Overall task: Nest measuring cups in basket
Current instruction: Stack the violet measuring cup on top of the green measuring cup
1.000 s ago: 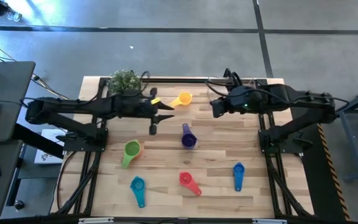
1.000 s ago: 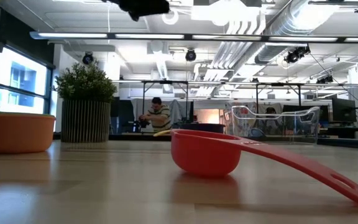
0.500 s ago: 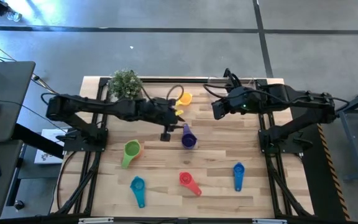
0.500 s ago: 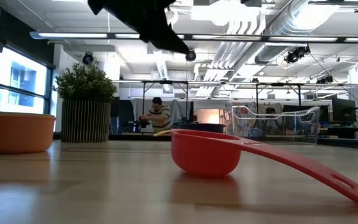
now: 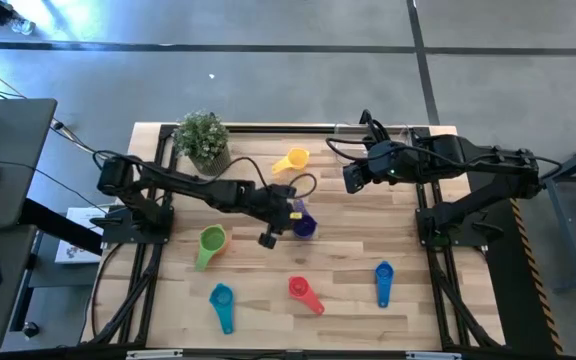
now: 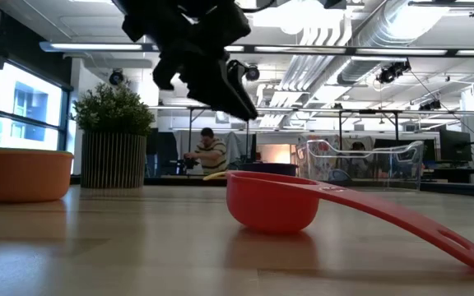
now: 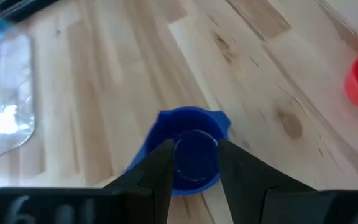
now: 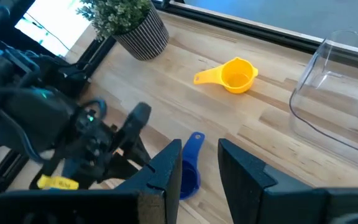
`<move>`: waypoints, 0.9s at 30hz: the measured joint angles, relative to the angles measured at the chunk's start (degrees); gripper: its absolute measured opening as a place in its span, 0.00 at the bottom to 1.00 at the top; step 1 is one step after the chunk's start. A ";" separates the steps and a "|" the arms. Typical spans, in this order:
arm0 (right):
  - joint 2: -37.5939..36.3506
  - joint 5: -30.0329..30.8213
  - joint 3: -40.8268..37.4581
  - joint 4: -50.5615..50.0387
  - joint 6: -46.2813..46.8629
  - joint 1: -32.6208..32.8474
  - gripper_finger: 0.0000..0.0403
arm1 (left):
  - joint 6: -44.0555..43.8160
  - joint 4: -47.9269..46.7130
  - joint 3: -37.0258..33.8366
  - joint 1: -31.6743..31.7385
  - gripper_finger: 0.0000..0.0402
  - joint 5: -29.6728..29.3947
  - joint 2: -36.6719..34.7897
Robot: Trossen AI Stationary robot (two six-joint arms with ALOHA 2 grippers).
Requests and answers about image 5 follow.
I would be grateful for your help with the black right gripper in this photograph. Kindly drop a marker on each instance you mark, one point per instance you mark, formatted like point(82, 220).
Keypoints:
point(388, 160)

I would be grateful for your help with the green measuring cup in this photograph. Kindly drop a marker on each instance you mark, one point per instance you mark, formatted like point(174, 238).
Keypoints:
point(211, 241)

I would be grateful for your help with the black desk leg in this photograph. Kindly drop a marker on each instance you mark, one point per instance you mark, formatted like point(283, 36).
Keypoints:
point(58, 225)

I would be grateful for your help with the purple measuring cup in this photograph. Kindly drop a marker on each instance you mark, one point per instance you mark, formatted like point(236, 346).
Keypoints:
point(306, 229)

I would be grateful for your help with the black mat with hazard stripe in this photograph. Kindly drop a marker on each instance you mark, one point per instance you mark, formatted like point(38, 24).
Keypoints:
point(513, 280)

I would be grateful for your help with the white metal bracket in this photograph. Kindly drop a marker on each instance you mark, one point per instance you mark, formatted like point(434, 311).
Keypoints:
point(433, 356)
point(153, 354)

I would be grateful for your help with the black aluminium table frame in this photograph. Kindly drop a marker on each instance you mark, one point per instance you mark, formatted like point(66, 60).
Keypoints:
point(268, 129)

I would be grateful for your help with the potted plant in striped pot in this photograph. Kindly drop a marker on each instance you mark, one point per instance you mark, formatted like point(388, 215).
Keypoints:
point(200, 137)

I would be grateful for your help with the yellow tape tag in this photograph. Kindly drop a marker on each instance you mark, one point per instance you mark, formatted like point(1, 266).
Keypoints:
point(296, 216)

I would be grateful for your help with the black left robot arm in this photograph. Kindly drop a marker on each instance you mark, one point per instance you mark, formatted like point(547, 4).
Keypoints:
point(188, 187)

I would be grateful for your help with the blue measuring cup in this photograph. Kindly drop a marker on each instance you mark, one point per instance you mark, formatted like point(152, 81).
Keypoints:
point(384, 274)

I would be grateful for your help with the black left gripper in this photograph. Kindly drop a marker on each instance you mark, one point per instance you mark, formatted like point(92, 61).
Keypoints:
point(268, 207)

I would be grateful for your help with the black caster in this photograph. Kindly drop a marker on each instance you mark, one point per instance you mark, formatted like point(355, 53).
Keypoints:
point(30, 330)

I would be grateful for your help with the white booklet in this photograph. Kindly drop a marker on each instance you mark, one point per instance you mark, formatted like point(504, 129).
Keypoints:
point(75, 252)

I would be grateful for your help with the teal measuring cup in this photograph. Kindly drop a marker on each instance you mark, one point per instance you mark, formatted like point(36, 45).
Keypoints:
point(222, 297)

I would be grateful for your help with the clear plastic basket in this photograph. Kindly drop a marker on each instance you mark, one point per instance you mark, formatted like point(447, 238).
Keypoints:
point(348, 131)

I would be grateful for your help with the red measuring cup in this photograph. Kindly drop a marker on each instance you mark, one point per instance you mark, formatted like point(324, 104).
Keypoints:
point(298, 287)

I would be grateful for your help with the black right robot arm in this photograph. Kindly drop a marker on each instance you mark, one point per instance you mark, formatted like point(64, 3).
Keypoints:
point(468, 150)

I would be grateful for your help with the blue-grey metal cart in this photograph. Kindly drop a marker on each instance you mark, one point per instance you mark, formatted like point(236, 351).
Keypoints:
point(565, 235)

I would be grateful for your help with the yellow measuring cup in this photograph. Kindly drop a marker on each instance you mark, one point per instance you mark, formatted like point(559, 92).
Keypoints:
point(298, 158)

